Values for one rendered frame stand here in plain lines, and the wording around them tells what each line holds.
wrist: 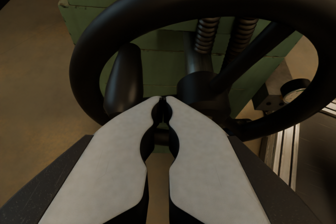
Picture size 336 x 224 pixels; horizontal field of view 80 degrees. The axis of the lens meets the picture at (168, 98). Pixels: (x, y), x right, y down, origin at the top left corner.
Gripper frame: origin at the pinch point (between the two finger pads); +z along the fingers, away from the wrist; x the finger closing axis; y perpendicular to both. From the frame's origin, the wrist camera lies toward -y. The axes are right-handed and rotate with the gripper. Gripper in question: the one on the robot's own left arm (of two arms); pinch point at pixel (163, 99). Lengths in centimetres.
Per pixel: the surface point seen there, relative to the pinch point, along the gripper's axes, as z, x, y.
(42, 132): 69, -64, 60
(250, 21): 12.8, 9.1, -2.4
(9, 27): 133, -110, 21
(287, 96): 28.7, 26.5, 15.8
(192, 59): 14.0, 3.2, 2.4
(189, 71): 12.8, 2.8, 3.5
